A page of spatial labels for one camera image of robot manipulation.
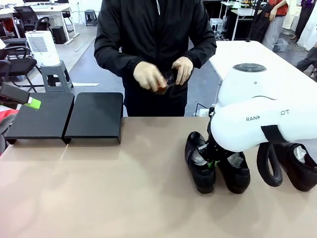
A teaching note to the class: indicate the white air purifier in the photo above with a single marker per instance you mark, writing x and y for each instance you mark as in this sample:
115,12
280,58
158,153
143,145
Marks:
43,49

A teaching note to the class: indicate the white office desk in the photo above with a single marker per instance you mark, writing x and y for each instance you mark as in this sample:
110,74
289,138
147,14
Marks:
49,11

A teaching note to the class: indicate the grey plastic storage bin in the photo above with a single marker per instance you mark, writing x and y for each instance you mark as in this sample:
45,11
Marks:
281,44

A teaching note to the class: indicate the black office chair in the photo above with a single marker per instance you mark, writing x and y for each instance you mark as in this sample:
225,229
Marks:
67,15
19,65
27,17

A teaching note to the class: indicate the dark denim apron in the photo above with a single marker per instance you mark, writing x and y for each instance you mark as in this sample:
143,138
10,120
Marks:
262,22

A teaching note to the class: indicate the black computer tower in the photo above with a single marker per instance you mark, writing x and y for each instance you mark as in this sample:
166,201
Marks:
59,34

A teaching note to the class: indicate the white folding table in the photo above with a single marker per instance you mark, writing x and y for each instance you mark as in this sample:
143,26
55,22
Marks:
260,57

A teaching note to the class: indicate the black and orange handheld item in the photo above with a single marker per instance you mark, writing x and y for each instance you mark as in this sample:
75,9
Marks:
171,80

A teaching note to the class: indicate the white hanging garment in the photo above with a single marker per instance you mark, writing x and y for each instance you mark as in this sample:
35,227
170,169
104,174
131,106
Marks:
310,32

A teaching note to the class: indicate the person left hand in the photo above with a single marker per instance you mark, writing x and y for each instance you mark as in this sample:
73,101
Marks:
184,69

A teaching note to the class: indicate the person left forearm black sleeve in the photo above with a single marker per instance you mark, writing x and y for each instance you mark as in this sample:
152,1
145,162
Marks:
203,57

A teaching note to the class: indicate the background person dark trousers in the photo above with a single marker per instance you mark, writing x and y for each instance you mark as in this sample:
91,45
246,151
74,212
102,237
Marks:
307,62

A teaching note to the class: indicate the black leather buckle shoe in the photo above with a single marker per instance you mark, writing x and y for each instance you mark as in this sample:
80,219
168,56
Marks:
205,181
297,173
235,178

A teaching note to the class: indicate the mannequin red top grey trousers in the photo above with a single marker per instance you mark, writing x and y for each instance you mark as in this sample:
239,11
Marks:
273,29

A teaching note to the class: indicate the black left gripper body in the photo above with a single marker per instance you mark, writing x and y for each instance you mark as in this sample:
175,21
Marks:
10,91

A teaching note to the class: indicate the dark purple hanging garment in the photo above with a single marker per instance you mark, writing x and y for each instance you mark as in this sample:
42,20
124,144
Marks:
303,17

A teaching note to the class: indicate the right black tray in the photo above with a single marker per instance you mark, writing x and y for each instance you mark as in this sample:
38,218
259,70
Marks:
96,116

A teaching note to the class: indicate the person right forearm black sleeve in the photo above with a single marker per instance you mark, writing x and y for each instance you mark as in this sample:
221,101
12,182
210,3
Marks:
114,60

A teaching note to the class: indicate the white tissue paper stuffing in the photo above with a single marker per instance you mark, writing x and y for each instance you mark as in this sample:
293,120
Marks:
198,158
301,151
236,159

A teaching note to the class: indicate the person right hand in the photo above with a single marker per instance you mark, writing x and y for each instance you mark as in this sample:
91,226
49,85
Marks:
147,74

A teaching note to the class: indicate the person torso black jacket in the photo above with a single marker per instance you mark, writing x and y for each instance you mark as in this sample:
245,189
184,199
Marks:
153,37

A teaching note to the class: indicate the cream hanging garment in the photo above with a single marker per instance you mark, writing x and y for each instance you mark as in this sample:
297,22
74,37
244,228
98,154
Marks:
292,15

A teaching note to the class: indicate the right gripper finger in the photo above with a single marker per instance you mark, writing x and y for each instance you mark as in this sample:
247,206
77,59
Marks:
211,165
218,162

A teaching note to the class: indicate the grey plastic step stool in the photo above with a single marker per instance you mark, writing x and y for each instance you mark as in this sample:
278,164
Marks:
53,67
90,12

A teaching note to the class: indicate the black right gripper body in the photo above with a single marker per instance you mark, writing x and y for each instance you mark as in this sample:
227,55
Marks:
213,151

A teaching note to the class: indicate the white frame desk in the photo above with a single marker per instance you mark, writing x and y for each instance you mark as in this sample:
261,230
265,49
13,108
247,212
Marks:
244,12

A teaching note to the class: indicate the white computer case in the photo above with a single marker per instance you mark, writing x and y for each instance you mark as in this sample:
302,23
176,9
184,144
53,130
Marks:
216,24

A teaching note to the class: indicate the red grey fabric bundle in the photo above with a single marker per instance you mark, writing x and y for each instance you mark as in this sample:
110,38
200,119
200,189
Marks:
7,116

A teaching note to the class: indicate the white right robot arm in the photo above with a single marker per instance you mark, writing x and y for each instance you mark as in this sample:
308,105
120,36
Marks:
247,104

